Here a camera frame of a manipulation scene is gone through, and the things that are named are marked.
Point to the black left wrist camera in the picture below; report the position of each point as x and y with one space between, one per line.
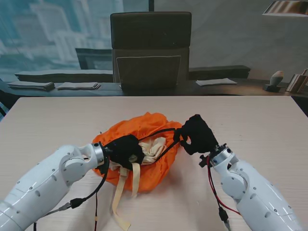
103 169

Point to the orange rain cover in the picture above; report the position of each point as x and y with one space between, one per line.
154 122

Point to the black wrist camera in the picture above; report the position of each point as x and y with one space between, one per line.
204 160
103 169

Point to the printed office scene backdrop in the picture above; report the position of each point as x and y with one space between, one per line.
48 36

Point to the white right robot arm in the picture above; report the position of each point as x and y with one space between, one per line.
260 197

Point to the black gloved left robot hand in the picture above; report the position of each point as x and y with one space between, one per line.
125 151

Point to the cream canvas backpack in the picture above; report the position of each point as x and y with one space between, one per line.
154 149

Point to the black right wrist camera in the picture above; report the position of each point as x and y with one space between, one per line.
204 160

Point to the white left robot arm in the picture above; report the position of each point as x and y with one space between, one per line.
43 183

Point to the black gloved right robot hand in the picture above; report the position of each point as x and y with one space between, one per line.
199 137

